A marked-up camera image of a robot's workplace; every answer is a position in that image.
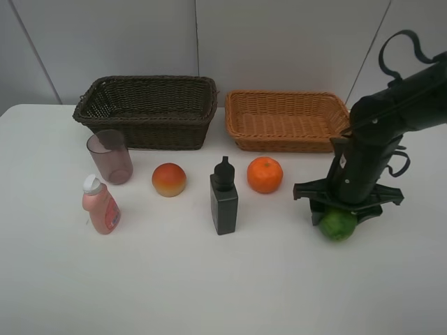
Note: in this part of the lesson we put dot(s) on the black square dropper bottle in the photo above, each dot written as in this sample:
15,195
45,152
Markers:
224,197

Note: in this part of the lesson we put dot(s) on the orange tangerine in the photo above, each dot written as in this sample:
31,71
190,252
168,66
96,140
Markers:
264,175

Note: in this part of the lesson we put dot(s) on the dark brown wicker basket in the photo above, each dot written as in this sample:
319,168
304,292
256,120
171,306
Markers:
161,112

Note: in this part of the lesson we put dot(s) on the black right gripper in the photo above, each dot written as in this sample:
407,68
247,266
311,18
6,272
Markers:
352,181

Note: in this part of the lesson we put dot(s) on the green lime fruit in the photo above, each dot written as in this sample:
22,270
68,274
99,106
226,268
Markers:
337,224

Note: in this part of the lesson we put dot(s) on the pink bottle with white cap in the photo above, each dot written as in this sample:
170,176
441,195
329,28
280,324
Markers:
103,210

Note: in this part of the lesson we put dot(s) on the light orange wicker basket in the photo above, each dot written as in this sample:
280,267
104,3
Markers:
284,121

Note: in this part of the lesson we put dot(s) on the translucent purple plastic cup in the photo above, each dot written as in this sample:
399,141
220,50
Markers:
111,156

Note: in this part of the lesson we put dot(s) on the red-orange peach fruit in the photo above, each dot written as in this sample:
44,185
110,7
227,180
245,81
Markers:
169,180

